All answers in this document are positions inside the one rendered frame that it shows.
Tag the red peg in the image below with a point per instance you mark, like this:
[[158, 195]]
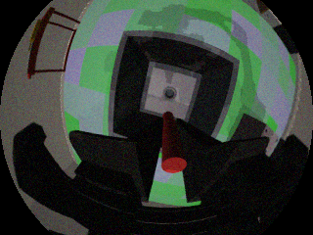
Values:
[[172, 155]]

